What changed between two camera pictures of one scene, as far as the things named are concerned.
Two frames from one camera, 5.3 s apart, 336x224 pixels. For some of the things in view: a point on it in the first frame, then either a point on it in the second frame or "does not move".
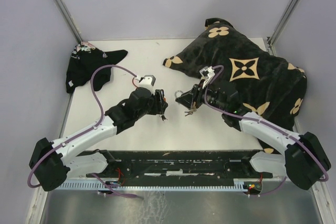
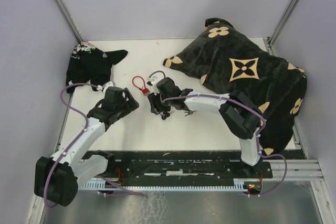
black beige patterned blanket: [269, 86] does not move
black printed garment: [84, 58] does not move
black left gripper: [159, 106] → [130, 104]
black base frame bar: [202, 165] does not move
